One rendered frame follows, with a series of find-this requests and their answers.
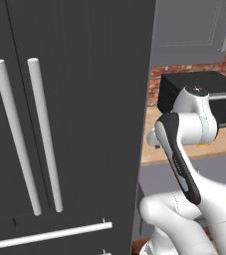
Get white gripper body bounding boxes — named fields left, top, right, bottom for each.
left=145, top=127, right=162, bottom=149

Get dark grey freezer drawer front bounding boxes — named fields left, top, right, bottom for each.
left=0, top=214, right=136, bottom=255

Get black toaster oven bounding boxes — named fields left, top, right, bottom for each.
left=156, top=70, right=226, bottom=129

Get dark grey fridge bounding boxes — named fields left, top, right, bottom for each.
left=0, top=0, right=157, bottom=255

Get dark grey wide fridge door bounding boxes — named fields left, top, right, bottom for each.
left=4, top=0, right=157, bottom=220

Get grey base cupboard door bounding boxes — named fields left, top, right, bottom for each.
left=130, top=181, right=156, bottom=241

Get silver toaster oven handle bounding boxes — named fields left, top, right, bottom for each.
left=209, top=92, right=226, bottom=102

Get long white fridge door handle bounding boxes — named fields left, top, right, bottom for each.
left=26, top=57, right=65, bottom=214
left=0, top=59, right=43, bottom=217

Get grey wall cupboard door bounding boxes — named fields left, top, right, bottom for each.
left=150, top=0, right=226, bottom=67

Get white freezer drawer handle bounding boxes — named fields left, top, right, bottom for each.
left=0, top=217, right=113, bottom=252

